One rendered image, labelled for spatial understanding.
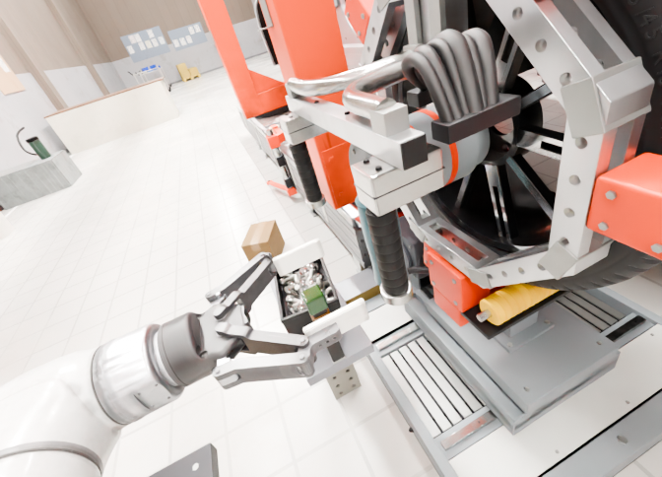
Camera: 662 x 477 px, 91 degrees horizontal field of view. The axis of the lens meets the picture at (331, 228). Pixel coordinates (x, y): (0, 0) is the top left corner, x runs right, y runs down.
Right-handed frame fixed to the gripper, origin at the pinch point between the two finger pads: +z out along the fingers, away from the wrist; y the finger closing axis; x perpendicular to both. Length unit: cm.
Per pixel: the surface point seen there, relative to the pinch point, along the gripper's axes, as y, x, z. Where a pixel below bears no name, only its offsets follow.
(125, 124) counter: -787, -67, -174
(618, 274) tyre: 10.6, -13.7, 37.0
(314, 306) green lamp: -15.7, -18.7, -2.5
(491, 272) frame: -3.7, -19.2, 28.5
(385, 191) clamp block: 2.5, 9.7, 8.0
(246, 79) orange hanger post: -259, -4, 32
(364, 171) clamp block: 0.7, 11.9, 6.9
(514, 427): 3, -69, 31
